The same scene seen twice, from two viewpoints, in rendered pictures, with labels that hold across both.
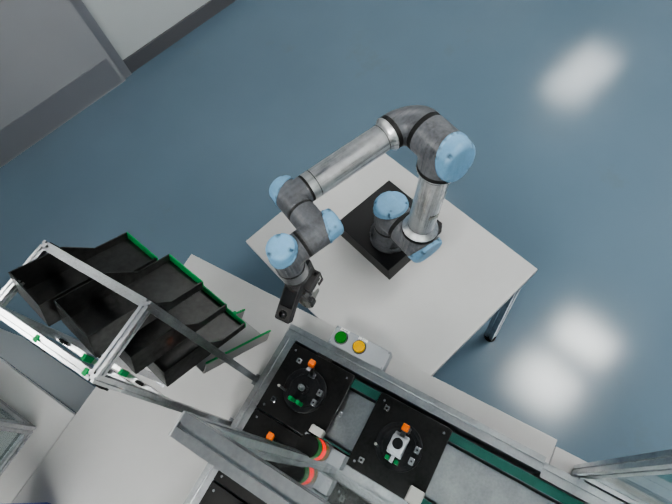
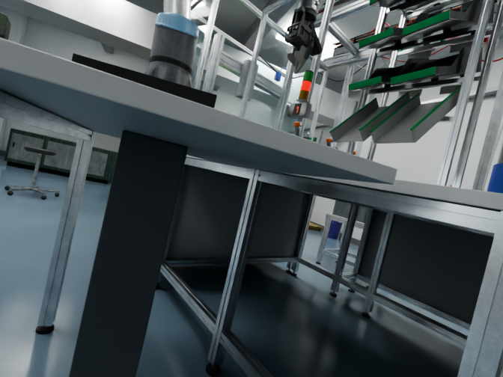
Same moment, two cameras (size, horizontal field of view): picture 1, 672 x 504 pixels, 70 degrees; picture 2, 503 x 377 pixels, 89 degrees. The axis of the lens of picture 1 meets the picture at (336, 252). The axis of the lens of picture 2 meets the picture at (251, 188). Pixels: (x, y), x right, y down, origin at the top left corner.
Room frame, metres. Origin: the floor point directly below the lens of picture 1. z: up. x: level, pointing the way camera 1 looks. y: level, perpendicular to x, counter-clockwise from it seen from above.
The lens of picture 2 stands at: (1.53, 0.12, 0.78)
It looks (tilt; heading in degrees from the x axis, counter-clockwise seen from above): 2 degrees down; 183
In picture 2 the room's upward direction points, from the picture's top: 13 degrees clockwise
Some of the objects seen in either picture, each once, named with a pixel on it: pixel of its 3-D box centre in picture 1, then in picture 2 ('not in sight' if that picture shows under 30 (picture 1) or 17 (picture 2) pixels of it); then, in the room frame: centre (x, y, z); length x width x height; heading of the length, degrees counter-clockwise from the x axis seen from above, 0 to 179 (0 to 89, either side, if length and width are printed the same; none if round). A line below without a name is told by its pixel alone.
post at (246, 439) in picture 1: (295, 458); (314, 66); (0.13, 0.22, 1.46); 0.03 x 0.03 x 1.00; 44
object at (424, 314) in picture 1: (382, 255); (176, 140); (0.81, -0.17, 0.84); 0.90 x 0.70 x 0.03; 25
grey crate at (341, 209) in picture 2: not in sight; (366, 212); (-1.49, 1.30, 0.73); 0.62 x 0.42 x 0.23; 44
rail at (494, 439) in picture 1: (402, 393); not in sight; (0.28, -0.06, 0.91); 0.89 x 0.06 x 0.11; 44
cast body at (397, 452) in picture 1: (396, 447); not in sight; (0.12, 0.02, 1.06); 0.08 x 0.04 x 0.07; 134
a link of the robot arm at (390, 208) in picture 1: (391, 213); (175, 43); (0.82, -0.22, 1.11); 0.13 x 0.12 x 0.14; 19
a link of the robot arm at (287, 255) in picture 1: (286, 255); not in sight; (0.56, 0.12, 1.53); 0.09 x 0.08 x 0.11; 109
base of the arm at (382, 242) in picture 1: (390, 229); (168, 84); (0.83, -0.21, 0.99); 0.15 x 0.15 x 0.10
